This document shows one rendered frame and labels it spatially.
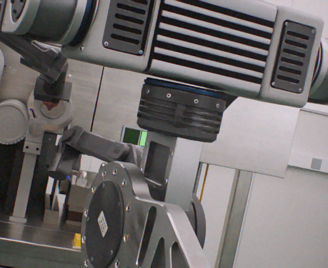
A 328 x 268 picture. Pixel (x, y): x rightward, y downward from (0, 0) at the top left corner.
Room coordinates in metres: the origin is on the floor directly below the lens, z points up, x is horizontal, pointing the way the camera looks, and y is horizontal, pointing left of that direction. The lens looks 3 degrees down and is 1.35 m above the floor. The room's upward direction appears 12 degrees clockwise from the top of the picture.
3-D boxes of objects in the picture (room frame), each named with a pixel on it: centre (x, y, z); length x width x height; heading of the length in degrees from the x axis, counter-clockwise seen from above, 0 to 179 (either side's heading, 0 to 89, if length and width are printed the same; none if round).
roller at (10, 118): (2.18, 0.49, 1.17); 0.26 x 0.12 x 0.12; 11
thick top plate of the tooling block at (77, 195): (2.27, 0.20, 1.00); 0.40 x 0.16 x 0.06; 11
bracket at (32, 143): (2.03, 0.37, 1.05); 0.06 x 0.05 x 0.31; 11
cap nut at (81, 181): (2.10, 0.22, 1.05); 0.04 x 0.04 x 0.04
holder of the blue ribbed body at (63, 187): (2.22, 0.29, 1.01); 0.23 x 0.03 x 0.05; 11
